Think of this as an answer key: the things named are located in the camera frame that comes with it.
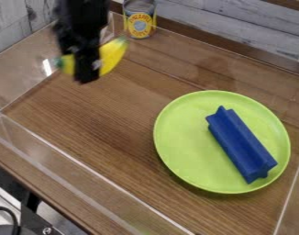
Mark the black metal table frame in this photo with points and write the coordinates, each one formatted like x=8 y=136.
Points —
x=33 y=224

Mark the yellow toy banana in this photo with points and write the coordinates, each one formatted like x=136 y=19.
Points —
x=112 y=52

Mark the clear acrylic enclosure wall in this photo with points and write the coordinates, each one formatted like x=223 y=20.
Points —
x=76 y=141

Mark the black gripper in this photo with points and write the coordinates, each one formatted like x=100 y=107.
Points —
x=80 y=19

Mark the green plate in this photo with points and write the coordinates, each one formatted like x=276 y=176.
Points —
x=189 y=151

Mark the yellow labelled tin can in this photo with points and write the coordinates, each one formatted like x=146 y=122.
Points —
x=140 y=18

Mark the blue star-shaped block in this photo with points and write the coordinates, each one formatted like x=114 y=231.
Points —
x=248 y=155

